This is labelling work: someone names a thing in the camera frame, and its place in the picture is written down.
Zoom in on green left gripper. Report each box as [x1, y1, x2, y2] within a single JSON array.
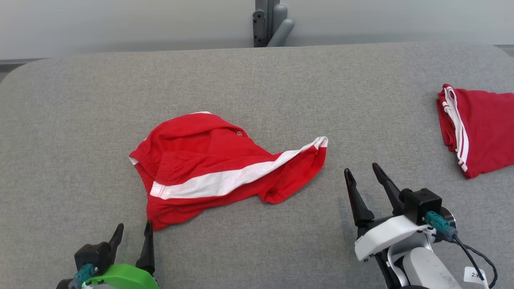
[[82, 220, 160, 289]]

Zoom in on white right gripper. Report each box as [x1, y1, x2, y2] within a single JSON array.
[[344, 163, 429, 262]]

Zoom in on red shorts with white stripe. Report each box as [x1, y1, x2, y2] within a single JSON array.
[[128, 112, 329, 231]]

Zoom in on red white sports jersey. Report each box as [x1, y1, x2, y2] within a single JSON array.
[[436, 83, 514, 179]]

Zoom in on grey fabric sofa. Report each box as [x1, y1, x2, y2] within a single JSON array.
[[0, 42, 514, 289]]

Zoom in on left cable with teal connector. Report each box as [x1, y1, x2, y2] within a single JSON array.
[[66, 263, 98, 289]]

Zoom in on cable with teal connector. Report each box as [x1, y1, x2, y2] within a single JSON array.
[[66, 263, 98, 289], [425, 211, 498, 289]]

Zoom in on right cable with teal connector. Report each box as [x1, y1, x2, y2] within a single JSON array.
[[425, 211, 498, 289]]

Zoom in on white cable tag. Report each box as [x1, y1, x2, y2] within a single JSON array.
[[463, 266, 487, 284]]

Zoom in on grey metal stand bracket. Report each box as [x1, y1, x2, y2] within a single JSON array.
[[252, 0, 295, 48]]

